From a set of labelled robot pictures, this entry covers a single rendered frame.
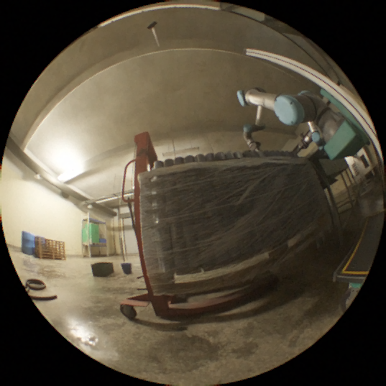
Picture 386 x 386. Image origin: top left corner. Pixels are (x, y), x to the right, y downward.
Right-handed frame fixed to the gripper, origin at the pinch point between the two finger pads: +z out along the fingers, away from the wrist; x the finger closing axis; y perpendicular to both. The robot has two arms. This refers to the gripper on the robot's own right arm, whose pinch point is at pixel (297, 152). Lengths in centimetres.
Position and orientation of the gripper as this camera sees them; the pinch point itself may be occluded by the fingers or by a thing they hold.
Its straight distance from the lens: 131.2
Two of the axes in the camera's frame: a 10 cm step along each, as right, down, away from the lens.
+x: 9.8, -1.3, 1.2
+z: -0.6, 3.9, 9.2
